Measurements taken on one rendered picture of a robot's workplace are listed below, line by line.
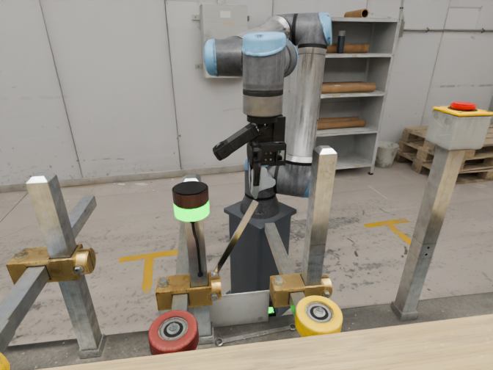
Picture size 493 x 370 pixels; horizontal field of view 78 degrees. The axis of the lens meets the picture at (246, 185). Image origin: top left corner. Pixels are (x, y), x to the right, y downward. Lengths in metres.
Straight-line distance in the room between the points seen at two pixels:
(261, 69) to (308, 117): 0.66
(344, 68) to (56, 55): 2.81
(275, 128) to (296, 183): 0.63
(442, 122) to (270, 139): 0.34
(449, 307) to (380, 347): 0.47
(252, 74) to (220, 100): 2.63
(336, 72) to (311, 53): 2.36
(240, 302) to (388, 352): 0.35
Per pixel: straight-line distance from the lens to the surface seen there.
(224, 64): 0.82
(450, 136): 0.68
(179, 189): 0.51
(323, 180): 0.59
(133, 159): 3.42
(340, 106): 3.75
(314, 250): 0.67
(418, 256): 0.81
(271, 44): 0.66
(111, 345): 0.85
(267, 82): 0.66
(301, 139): 1.30
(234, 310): 0.79
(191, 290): 0.68
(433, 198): 0.74
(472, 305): 1.06
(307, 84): 1.29
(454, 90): 4.70
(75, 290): 0.72
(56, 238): 0.65
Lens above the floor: 1.33
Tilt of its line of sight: 25 degrees down
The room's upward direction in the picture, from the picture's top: straight up
